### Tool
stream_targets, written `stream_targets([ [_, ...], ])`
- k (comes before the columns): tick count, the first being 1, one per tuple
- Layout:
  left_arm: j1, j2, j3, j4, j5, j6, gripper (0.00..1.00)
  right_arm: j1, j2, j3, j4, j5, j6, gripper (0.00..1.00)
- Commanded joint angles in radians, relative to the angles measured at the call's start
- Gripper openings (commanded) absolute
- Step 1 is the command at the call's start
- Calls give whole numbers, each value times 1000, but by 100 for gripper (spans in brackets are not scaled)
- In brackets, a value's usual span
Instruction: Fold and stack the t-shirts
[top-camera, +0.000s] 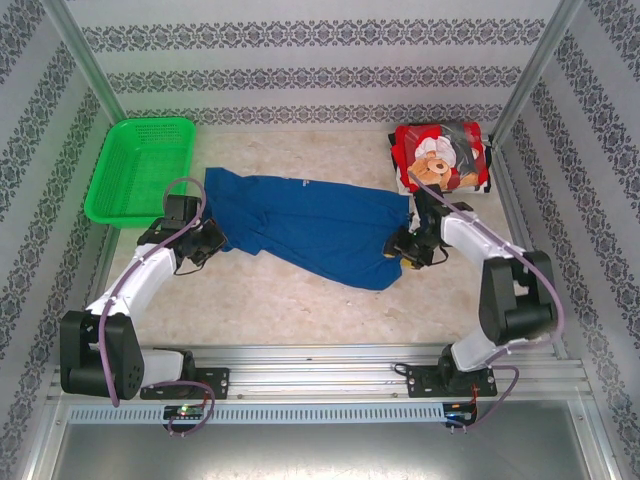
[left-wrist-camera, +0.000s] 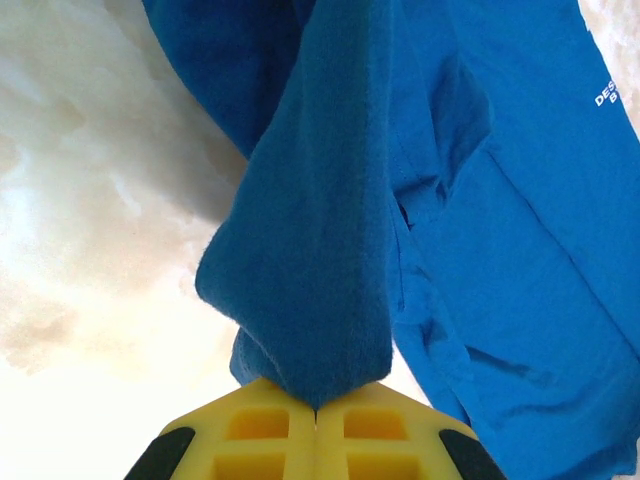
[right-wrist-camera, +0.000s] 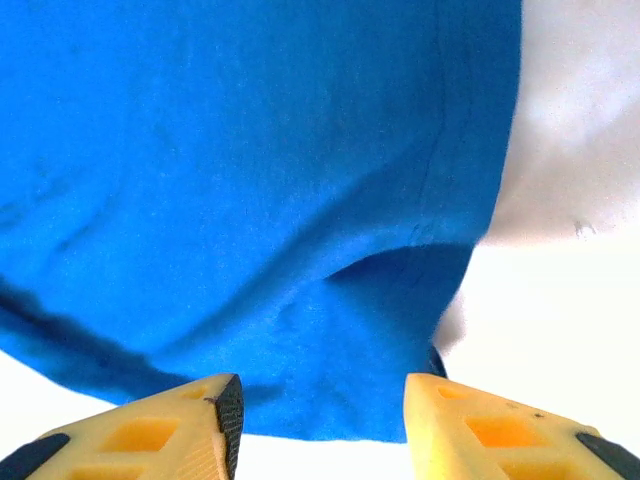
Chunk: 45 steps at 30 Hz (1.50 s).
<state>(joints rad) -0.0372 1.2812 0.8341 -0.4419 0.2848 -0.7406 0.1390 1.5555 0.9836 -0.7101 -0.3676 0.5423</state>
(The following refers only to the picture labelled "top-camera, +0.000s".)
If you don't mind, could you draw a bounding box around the aluminium frame post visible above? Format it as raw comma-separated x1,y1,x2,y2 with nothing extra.
42,0,129,129
491,0,587,144

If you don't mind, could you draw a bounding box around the folded red teddy bear t-shirt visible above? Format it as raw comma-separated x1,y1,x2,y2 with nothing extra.
392,119,494,195

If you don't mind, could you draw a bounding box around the blue t-shirt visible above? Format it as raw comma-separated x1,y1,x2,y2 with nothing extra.
203,167,412,292

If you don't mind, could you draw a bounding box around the grey metal panel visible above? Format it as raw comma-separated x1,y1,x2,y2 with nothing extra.
47,419,614,480

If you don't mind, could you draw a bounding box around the left small circuit board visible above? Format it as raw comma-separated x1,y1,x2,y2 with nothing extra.
163,405,206,420

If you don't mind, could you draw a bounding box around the right small circuit board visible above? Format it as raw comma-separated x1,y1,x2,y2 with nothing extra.
444,402,479,426

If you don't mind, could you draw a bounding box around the green plastic basket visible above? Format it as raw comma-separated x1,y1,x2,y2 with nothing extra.
83,116,197,230

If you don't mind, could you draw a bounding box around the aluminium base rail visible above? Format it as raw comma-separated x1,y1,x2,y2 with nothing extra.
47,343,594,401

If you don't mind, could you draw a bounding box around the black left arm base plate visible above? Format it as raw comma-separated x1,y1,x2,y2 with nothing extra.
139,366,232,401

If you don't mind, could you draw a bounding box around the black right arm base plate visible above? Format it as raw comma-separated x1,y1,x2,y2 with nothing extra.
407,363,499,400

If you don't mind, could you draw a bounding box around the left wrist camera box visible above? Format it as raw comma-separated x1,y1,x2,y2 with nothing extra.
160,193,205,227

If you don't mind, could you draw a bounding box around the grey slotted cable duct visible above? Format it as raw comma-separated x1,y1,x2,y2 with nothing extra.
67,402,447,426

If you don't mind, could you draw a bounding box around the small circuit board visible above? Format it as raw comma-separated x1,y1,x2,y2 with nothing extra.
163,405,206,420
444,402,479,426

